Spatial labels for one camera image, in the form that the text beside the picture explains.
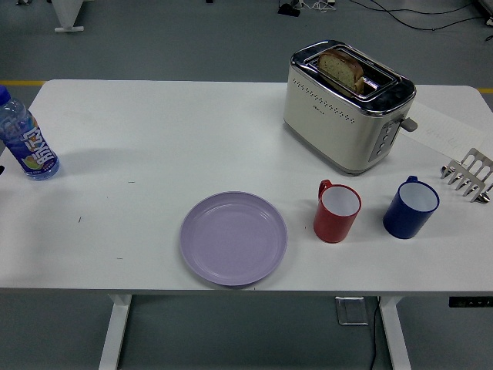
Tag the brown bread slice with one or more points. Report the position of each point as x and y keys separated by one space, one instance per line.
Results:
x=341 y=69

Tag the blue drink bottle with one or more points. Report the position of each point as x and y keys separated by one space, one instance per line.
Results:
x=27 y=142

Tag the black power adapter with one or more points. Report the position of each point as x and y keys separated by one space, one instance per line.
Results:
x=289 y=9

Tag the red mug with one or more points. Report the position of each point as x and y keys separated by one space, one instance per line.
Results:
x=331 y=227

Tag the purple round plate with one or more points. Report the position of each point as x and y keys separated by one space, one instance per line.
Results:
x=233 y=239

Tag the cream chrome toaster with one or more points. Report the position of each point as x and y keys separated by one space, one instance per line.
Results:
x=331 y=131

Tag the black table control panel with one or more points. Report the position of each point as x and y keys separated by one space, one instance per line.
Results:
x=470 y=302

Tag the white furniture foot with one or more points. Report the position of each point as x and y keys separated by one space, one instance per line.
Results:
x=67 y=15

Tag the clear plastic holder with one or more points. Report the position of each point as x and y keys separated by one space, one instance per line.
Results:
x=351 y=311

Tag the metal spoon rack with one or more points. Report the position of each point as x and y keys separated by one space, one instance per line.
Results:
x=475 y=163

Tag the white paper sheet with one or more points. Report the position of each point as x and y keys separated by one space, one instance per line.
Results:
x=443 y=127

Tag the blue mug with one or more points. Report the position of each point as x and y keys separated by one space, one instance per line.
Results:
x=402 y=221

